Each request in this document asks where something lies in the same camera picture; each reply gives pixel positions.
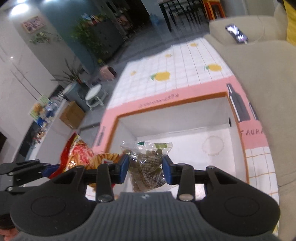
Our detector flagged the orange cardboard box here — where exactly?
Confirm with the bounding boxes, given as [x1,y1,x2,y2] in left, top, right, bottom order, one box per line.
[105,91,250,200]

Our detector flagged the person right hand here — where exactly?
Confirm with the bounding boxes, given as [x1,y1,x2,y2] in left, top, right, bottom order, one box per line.
[0,228,19,241]

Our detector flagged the clear bag brown snacks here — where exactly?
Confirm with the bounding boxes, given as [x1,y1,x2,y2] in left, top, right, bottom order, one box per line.
[120,141,173,192]

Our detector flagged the yellow cushion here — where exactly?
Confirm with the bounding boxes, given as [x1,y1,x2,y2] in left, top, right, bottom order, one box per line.
[283,0,296,46]

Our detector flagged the pink small heater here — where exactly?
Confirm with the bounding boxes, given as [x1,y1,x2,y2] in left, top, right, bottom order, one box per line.
[99,65,117,81]

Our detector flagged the orange striped chip bag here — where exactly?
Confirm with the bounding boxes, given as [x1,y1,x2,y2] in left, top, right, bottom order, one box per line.
[49,133,121,179]

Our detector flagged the beige sofa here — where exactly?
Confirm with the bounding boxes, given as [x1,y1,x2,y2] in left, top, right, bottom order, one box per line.
[206,1,295,240]

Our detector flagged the dark dining table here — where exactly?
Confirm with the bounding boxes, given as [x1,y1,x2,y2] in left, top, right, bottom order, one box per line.
[158,0,209,32]

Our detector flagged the checkered lemon tablecloth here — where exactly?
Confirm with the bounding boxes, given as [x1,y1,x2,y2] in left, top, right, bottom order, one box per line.
[92,38,278,200]

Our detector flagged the brown cardboard box on floor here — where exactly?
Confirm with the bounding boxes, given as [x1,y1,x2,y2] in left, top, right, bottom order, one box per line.
[60,101,86,130]

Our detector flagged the dark drawer cabinet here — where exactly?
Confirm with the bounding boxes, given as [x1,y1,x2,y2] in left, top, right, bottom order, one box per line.
[92,20,125,60]

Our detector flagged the water jug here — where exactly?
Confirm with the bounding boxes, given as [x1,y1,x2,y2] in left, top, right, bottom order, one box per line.
[149,14,159,26]

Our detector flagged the grey planter with plant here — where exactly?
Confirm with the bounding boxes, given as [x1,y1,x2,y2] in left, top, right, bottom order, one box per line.
[51,57,89,102]

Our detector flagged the white round rolling stool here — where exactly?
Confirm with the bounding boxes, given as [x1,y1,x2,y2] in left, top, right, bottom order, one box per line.
[85,84,108,110]

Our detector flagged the smartphone on sofa arm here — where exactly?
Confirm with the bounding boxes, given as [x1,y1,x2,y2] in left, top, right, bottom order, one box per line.
[225,24,249,44]

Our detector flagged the orange stool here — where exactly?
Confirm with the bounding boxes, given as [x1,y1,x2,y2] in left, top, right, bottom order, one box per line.
[202,0,226,21]

